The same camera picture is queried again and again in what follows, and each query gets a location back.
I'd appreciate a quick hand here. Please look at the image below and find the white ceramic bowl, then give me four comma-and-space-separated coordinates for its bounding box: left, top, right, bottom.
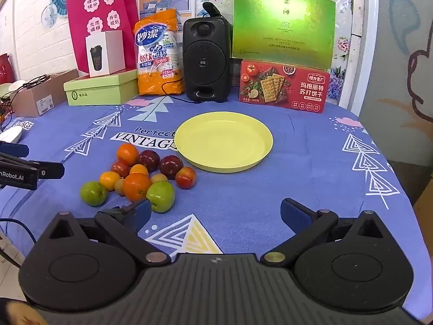
0, 79, 28, 101

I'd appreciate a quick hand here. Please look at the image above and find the red cracker box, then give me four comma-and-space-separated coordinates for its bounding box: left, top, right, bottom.
240, 59, 330, 114

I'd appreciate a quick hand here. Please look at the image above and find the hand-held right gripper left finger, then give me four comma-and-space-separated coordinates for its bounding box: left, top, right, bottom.
45, 198, 171, 267

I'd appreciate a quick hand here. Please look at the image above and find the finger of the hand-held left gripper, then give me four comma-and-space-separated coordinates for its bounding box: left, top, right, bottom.
0, 141, 30, 158
0, 154, 65, 179

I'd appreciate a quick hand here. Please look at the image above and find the green gift box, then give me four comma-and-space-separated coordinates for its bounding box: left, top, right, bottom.
231, 0, 336, 72

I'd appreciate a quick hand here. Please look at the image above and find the small red apple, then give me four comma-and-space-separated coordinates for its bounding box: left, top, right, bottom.
110, 160, 131, 178

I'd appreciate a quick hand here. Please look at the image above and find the dark red plum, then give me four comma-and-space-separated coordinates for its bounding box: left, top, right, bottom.
160, 155, 184, 180
137, 149, 161, 173

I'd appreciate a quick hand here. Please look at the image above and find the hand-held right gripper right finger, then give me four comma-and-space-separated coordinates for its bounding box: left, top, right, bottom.
260, 197, 388, 267

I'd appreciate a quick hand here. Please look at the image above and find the green apple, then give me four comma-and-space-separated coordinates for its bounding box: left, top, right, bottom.
146, 181, 176, 213
80, 181, 109, 207

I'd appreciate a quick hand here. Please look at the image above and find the brown cardboard box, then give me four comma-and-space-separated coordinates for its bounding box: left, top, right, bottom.
12, 69, 79, 117

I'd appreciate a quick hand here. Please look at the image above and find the round pale paper fan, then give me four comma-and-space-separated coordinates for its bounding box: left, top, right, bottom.
41, 3, 57, 28

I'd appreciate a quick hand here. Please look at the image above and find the white cup box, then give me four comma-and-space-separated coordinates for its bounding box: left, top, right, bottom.
85, 30, 124, 78

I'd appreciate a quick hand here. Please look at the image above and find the red vase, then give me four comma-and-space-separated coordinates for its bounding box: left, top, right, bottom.
0, 53, 10, 85

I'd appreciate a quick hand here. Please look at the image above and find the black speaker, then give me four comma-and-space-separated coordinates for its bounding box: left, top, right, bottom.
183, 2, 233, 103

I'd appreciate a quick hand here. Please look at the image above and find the yellow plastic plate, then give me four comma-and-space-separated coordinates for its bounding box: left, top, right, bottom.
174, 111, 274, 173

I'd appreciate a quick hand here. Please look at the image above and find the pink paper bag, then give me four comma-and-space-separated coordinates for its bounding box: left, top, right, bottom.
65, 0, 139, 73

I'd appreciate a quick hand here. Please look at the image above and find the yellow orange tangerine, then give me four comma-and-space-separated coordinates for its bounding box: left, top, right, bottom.
99, 171, 121, 192

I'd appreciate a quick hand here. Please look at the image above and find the white rounded object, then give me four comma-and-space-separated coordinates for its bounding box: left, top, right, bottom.
0, 125, 24, 144

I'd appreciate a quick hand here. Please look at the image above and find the blue printed tablecloth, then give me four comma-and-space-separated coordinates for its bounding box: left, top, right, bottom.
0, 95, 433, 312

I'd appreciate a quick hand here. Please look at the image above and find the light green cardboard box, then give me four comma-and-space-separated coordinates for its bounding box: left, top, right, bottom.
64, 69, 139, 106

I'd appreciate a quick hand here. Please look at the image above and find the thin black cable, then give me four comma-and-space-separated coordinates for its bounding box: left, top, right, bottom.
0, 218, 38, 268

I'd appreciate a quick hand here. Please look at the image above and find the brown cardboard carton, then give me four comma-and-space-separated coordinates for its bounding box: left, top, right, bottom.
413, 176, 433, 231

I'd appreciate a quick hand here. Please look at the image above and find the orange paper cup pack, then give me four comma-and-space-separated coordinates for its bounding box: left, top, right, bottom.
135, 8, 185, 96

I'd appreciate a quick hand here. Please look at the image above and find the orange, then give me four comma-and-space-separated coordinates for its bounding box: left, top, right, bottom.
117, 143, 140, 166
122, 173, 153, 202

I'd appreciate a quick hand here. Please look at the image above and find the red yellow nectarine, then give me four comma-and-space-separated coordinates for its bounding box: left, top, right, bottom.
175, 167, 197, 189

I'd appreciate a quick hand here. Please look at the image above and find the black speaker cable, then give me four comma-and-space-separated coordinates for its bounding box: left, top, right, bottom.
162, 81, 204, 105

